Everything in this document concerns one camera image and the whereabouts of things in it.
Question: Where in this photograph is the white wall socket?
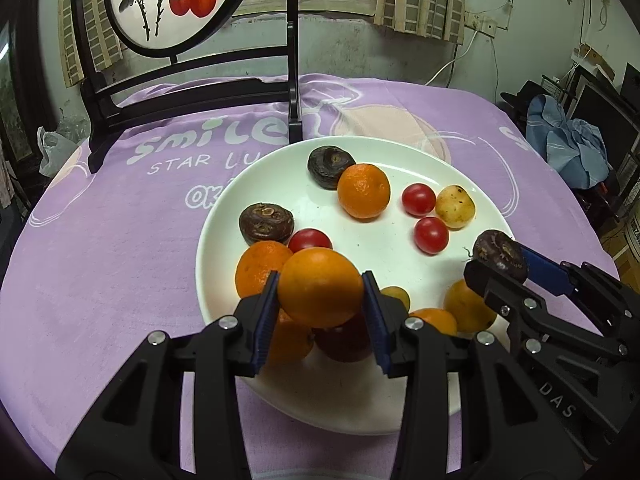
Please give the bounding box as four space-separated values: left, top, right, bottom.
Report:
464 12 498 36

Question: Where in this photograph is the blue cloth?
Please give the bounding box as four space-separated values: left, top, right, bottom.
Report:
525 95 612 190

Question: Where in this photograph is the dark red plum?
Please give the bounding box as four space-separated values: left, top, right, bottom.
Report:
314 312 376 363

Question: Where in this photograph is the dark wooden cabinet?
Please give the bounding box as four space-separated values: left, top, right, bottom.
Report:
0 15 56 161

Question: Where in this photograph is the brown-yellow round pear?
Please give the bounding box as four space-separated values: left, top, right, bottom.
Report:
443 279 498 334

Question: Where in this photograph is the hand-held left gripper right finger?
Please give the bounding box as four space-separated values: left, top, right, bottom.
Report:
361 270 586 480

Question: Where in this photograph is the orange cherry tomato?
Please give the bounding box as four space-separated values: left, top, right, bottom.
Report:
409 307 458 337

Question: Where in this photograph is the white cable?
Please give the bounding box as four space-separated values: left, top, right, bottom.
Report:
430 27 478 86

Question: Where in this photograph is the small yellow fruit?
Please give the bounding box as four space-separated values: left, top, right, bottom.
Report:
380 286 412 312

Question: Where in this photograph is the white plastic bag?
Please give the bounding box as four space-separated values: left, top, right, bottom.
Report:
36 126 81 178

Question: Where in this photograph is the spotted yellow fruit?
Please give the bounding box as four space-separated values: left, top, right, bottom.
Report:
435 185 476 230

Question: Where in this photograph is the black hat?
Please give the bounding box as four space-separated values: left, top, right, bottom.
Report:
500 80 548 121

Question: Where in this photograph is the black monitor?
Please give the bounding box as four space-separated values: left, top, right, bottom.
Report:
570 62 640 161

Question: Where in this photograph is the dark brown water chestnut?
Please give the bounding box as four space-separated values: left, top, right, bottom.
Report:
307 146 357 191
472 230 529 283
238 203 296 247

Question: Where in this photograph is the white round plate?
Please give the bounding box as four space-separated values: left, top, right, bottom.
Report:
196 136 516 436

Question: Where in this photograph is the purple printed tablecloth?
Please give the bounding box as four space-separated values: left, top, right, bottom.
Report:
10 74 621 480

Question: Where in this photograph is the small orange tangerine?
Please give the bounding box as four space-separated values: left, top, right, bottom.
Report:
336 163 392 220
235 241 295 300
265 307 316 366
277 247 365 329

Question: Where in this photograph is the small cardboard box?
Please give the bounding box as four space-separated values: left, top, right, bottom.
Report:
582 47 616 80

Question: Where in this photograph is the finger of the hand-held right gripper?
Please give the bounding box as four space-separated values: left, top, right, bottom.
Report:
515 242 640 326
463 259 633 361

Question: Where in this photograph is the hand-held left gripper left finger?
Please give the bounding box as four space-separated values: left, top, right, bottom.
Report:
55 270 280 480

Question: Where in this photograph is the red cherry tomato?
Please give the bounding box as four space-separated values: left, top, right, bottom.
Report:
413 216 450 255
402 183 437 217
287 228 333 256

